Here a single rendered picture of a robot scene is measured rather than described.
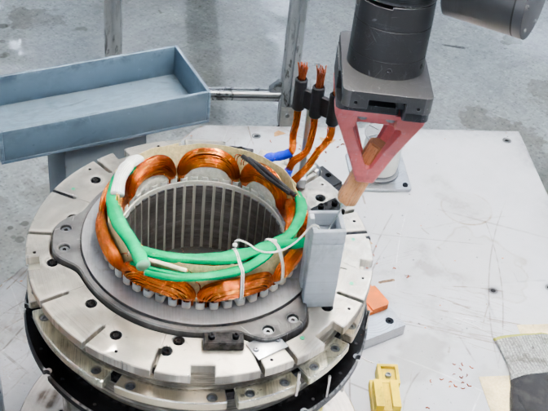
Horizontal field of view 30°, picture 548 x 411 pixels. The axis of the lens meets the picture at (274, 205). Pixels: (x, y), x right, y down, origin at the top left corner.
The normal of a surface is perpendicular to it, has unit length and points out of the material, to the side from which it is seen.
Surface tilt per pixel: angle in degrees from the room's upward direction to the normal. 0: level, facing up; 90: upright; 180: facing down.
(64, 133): 90
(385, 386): 0
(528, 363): 10
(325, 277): 90
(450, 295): 0
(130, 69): 90
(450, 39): 0
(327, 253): 90
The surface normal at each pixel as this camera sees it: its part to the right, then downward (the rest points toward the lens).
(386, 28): -0.25, 0.52
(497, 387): 0.09, -0.76
